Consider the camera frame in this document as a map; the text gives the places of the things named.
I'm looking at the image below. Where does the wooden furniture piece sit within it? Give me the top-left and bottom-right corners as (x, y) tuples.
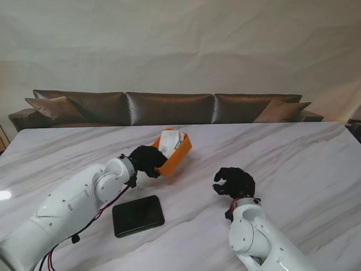
(0, 124), (8, 153)

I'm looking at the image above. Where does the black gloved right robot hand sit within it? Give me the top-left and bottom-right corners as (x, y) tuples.
(212, 167), (256, 200)

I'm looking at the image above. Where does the black tissue box base lid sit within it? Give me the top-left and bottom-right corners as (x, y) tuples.
(112, 195), (165, 238)

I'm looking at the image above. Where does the orange tissue box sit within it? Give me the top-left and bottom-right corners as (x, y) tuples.
(151, 132), (193, 178)

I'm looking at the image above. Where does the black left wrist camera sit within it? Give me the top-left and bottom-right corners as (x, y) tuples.
(125, 176), (139, 190)

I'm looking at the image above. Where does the brown leather sofa back cushion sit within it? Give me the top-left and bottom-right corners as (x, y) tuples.
(125, 91), (214, 126)
(213, 93), (302, 124)
(33, 89), (126, 125)

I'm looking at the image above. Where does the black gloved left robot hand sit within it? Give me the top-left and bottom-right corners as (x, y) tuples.
(128, 145), (169, 179)

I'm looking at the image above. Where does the white tissue pack green label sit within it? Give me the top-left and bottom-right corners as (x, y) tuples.
(157, 128), (188, 159)

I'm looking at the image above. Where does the brown throw pillow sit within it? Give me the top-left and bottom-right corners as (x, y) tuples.
(24, 95), (85, 123)
(253, 99), (312, 123)

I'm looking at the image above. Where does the brown leather sofa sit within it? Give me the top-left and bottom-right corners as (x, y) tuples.
(7, 89), (324, 133)

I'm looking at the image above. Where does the red black left arm cable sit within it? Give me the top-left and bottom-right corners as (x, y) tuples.
(38, 185), (133, 271)

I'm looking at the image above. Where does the dark background object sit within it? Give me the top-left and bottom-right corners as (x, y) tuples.
(345, 118), (361, 142)

